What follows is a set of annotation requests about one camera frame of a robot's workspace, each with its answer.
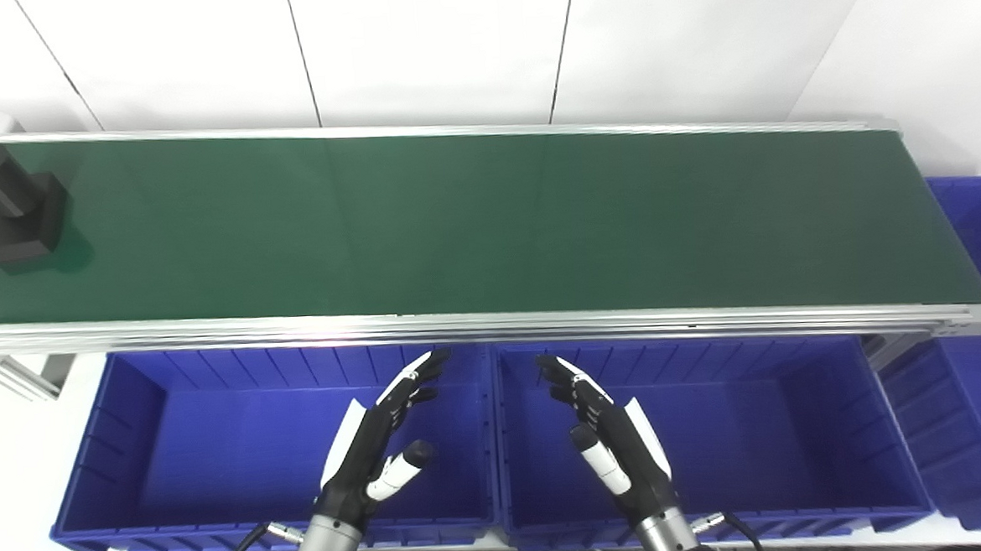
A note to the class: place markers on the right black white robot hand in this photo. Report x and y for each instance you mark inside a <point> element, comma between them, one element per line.
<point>635,461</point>

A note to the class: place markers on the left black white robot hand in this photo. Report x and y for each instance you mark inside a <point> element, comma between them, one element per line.
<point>357,459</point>

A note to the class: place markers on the black cylinder-on-block part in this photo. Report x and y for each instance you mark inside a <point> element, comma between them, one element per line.
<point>22,220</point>

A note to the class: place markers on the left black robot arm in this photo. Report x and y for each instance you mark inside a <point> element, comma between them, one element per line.
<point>324,546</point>

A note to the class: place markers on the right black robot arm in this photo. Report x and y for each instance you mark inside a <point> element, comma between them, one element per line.
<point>668,537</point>

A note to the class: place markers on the blue plastic bin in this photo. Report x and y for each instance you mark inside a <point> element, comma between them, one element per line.
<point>215,458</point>
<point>760,446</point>
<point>976,418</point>

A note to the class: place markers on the green conveyor belt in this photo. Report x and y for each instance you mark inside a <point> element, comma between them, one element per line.
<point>544,327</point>
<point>471,222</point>

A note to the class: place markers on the aluminium conveyor leg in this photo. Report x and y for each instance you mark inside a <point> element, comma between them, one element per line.
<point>17,376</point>
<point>893,348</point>

